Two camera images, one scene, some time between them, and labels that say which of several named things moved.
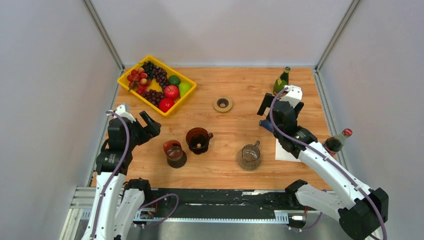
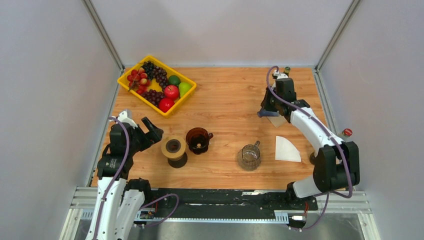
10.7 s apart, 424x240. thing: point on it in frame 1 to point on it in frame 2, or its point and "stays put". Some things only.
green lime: [174, 80] stays put
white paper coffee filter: [281, 154] stays put
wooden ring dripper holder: [222, 109] to [173, 147]
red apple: [171, 91] stays put
